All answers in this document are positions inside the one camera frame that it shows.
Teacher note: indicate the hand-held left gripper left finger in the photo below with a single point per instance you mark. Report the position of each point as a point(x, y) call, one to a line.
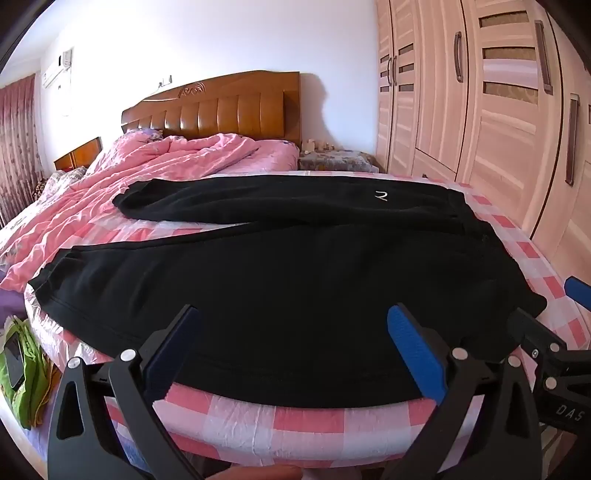
point(173, 344)

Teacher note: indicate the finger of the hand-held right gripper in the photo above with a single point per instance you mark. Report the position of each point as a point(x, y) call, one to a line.
point(581, 291)
point(538, 337)

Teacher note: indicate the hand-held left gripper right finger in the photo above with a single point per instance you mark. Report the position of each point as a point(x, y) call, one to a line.
point(415, 346)

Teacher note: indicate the black pants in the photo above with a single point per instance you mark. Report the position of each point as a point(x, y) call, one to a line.
point(286, 277)

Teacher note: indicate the person's left hand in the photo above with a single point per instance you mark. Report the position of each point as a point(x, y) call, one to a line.
point(258, 474)

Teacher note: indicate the pink checkered bed sheet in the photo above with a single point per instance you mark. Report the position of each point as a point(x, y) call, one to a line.
point(323, 424)

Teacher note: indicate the green cloth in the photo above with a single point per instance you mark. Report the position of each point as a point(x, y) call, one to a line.
point(32, 383)

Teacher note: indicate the black phone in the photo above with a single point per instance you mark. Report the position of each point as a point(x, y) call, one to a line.
point(14, 362)

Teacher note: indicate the pink quilt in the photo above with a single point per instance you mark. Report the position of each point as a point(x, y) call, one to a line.
point(147, 170)

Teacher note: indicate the nightstand with floral cloth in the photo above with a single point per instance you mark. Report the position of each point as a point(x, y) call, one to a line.
point(337, 160)

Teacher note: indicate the wooden headboard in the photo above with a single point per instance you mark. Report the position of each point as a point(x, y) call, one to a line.
point(78, 154)
point(221, 108)

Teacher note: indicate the small items on nightstand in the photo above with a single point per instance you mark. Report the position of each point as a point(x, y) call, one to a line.
point(318, 146)

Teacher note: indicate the white air conditioner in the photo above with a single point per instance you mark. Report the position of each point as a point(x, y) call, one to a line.
point(57, 69)

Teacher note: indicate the wall socket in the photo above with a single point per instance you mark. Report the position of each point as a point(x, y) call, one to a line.
point(165, 81)

